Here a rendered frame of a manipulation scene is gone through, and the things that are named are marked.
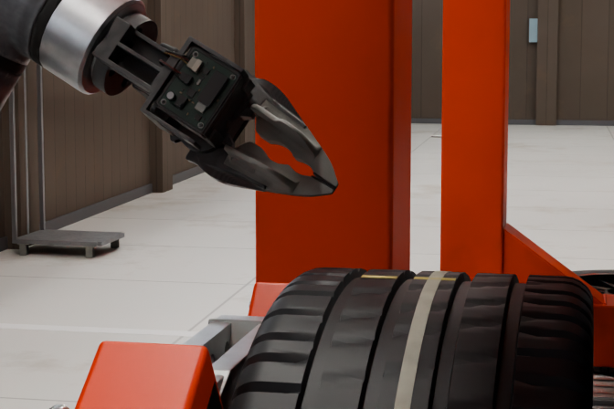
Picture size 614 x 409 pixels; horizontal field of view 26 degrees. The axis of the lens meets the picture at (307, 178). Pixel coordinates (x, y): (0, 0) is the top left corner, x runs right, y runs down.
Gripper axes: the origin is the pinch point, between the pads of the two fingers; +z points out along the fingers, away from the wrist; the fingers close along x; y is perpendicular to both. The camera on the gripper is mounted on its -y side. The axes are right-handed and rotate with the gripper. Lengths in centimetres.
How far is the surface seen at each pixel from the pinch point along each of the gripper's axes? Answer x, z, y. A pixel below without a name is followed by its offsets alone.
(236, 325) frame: -13.7, -0.9, -6.5
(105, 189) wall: -17, -330, -885
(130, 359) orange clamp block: -18.2, 0.2, 20.6
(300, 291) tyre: -8.4, 4.8, 8.2
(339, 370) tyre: -11.4, 11.5, 17.1
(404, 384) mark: -9.8, 15.6, 18.2
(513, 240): 35, 0, -238
